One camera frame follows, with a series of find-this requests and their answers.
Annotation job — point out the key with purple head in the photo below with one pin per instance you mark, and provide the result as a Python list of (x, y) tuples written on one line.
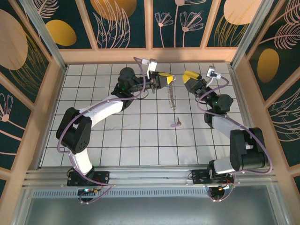
[(174, 125)]

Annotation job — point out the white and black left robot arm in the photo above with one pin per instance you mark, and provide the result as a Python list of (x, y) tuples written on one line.
[(105, 110)]

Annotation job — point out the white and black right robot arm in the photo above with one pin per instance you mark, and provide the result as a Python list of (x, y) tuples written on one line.
[(236, 145)]

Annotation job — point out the grey metal sheet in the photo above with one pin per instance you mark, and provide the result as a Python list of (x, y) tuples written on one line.
[(152, 211)]

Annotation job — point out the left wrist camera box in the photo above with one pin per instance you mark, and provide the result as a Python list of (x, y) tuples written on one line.
[(152, 66)]

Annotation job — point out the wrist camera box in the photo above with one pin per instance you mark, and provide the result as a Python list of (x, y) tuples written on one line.
[(211, 71), (152, 66)]

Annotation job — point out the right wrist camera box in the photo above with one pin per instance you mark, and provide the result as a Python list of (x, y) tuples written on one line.
[(211, 71)]

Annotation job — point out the aluminium side rail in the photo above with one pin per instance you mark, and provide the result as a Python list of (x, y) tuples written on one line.
[(242, 105)]

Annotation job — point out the aluminium corner post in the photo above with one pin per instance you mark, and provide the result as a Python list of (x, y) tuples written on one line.
[(249, 35), (45, 35)]

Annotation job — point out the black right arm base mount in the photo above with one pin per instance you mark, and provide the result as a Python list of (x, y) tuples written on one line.
[(199, 175)]

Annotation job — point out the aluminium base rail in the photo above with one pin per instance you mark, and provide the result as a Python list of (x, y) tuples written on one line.
[(152, 174)]

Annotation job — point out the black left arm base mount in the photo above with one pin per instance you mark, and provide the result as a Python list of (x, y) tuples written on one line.
[(100, 177)]

